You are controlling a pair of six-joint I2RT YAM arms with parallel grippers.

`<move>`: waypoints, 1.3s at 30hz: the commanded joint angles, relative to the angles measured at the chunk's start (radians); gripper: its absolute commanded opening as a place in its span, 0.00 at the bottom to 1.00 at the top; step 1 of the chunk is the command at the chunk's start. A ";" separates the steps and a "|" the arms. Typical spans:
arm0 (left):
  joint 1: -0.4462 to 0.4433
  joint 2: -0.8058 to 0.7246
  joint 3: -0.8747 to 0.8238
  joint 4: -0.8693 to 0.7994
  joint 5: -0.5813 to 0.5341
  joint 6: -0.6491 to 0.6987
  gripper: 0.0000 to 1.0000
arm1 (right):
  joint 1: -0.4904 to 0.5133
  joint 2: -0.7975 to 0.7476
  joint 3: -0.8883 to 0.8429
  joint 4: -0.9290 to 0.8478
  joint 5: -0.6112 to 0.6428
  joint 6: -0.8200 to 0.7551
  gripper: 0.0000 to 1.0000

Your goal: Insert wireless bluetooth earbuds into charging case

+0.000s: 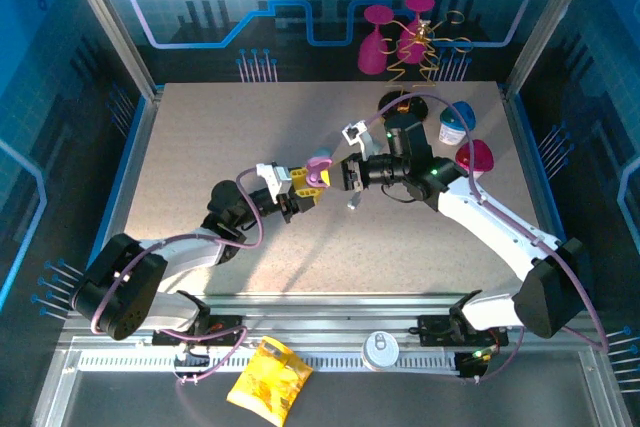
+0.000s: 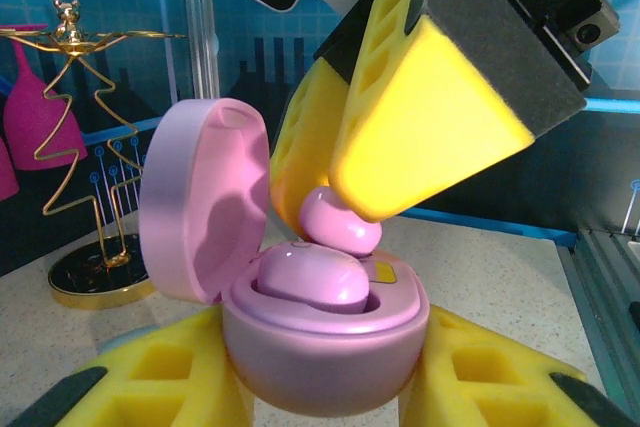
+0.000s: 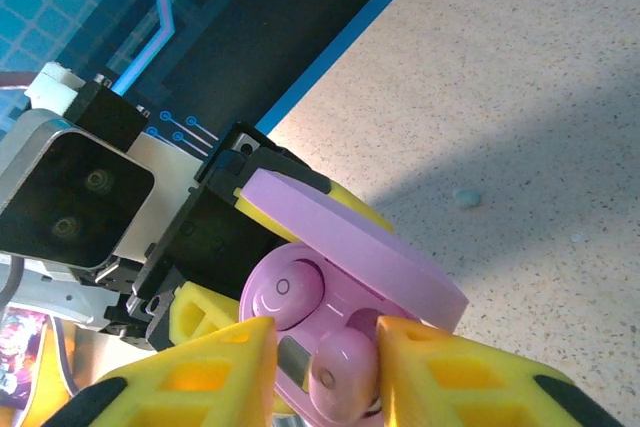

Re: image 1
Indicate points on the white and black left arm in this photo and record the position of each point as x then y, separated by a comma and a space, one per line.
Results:
190, 252

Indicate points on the aluminium frame rail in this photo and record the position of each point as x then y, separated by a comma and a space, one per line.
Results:
325, 312

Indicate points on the pink wine glass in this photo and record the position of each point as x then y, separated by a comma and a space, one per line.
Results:
372, 54
412, 49

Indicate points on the black controller board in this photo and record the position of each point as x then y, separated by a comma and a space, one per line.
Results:
472, 364

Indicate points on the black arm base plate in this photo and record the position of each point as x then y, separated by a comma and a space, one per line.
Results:
435, 332
225, 324

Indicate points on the aluminium side rail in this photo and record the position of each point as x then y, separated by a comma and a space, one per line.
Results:
140, 147
522, 147

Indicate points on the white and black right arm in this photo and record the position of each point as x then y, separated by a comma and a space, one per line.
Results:
490, 227

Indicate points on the white tin can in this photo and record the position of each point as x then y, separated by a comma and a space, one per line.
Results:
380, 351

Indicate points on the aluminium frame post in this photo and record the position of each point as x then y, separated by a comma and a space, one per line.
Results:
548, 22
111, 22

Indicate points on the white cup with pink lid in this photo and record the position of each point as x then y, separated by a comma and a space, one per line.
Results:
477, 154

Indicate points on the yellow snack bag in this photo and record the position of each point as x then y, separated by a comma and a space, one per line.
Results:
270, 382

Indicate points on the white cup with blue lid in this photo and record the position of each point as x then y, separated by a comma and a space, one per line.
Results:
452, 134

